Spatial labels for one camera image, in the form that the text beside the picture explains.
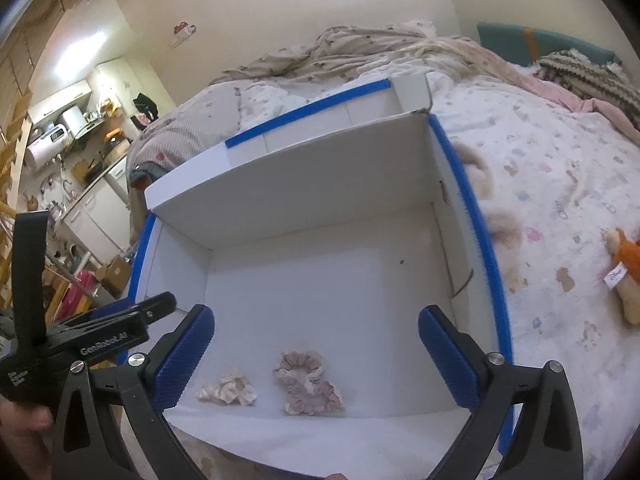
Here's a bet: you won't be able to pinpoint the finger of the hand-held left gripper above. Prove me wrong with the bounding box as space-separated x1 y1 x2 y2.
50 291 177 333

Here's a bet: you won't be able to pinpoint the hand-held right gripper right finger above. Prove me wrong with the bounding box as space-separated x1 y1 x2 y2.
418 305 586 480

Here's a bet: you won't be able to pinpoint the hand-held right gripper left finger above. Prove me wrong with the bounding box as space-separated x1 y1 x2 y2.
52 304 216 480

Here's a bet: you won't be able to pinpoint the cream scrunchie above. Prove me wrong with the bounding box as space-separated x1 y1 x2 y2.
196 367 258 406

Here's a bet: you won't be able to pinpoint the pink lace-edged scrunchie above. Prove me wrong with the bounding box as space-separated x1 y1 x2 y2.
272 350 327 391

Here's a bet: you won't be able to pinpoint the dusty pink scrunchie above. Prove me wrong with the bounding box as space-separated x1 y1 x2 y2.
284 380 346 417

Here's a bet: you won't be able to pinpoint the white cardboard box blue edges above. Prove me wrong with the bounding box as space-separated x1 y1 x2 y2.
125 76 516 478

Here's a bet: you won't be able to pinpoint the person's left hand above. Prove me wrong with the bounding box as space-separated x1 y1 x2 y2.
0 395 55 480

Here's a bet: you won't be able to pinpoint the pink plastic container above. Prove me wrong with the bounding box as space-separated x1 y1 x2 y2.
59 270 99 317

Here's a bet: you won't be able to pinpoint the white base cabinet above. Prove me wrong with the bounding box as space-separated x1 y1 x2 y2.
59 157 133 263

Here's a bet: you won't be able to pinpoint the beige fluffy plush toy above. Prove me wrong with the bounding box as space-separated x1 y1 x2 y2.
452 140 524 261

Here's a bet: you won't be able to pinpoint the white water heater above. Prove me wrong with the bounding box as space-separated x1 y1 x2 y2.
25 132 68 171

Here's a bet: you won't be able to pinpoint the orange plush toy with tag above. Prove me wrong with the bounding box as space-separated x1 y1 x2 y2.
601 227 640 327

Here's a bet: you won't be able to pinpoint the printed white bed sheet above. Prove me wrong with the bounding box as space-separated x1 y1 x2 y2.
127 67 640 480

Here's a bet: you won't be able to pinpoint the black hanging garment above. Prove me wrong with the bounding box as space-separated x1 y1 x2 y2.
132 92 161 122

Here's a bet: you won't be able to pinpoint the round white appliance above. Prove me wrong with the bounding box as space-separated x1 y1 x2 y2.
60 106 89 139

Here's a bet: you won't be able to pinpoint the wooden staircase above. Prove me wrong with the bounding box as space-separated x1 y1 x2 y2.
0 35 38 311

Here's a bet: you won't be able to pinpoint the tall white cabinet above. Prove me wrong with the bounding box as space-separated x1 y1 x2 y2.
96 56 168 138

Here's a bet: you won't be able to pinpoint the pink blanket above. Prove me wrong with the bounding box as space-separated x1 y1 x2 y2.
435 35 640 126

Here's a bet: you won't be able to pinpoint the striped knitted blanket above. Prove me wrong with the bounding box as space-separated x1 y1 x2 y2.
537 49 640 127

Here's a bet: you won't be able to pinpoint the teal headboard cushion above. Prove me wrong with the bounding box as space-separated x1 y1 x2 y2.
476 21 616 68

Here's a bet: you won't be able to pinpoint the beige printed duvet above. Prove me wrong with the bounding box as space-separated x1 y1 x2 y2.
127 20 501 176

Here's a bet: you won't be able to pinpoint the white wall cabinet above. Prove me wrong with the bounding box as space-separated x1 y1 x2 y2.
29 80 94 123

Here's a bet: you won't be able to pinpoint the wall sticker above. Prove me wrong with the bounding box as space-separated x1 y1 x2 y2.
170 21 199 49

